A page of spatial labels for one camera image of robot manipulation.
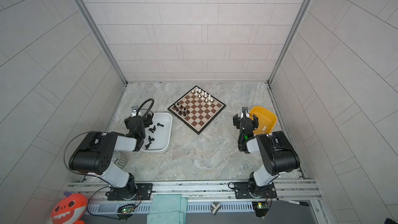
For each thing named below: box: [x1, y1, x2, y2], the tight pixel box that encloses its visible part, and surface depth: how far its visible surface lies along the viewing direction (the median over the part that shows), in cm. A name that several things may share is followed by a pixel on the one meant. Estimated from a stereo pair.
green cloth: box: [146, 193, 188, 224], surface depth 68 cm
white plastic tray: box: [140, 112, 173, 152], surface depth 93 cm
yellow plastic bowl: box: [249, 105, 277, 135], surface depth 96 cm
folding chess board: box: [167, 85, 227, 135], surface depth 101 cm
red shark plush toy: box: [50, 192, 88, 224], surface depth 61 cm
